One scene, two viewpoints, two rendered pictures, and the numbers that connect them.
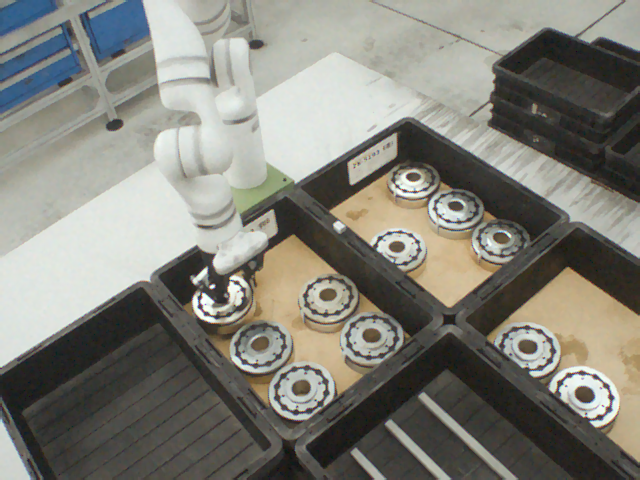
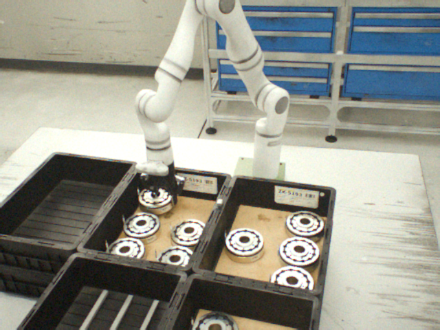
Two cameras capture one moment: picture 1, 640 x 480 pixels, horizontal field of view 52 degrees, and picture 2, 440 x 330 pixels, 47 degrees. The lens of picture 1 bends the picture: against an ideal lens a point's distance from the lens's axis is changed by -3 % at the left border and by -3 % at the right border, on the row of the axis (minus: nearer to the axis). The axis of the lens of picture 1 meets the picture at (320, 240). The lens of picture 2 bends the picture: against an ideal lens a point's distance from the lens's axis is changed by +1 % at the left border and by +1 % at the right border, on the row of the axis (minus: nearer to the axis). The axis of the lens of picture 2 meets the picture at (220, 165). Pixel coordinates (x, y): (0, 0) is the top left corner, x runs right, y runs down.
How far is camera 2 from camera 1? 0.85 m
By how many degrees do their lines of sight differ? 39
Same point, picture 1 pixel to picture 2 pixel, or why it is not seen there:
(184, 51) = (170, 58)
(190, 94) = (160, 78)
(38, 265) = not seen: hidden behind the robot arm
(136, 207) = (219, 155)
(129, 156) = not seen: hidden behind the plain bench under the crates
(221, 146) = (154, 107)
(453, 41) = not seen: outside the picture
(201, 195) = (147, 128)
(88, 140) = (310, 137)
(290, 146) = (316, 181)
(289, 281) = (195, 217)
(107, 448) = (60, 212)
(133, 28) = (375, 89)
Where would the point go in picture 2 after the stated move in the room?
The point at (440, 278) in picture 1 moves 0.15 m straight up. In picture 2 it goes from (246, 273) to (245, 229)
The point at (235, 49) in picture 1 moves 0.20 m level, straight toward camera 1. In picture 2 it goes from (272, 93) to (229, 117)
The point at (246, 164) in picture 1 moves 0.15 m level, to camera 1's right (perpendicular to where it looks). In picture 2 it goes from (258, 162) to (292, 181)
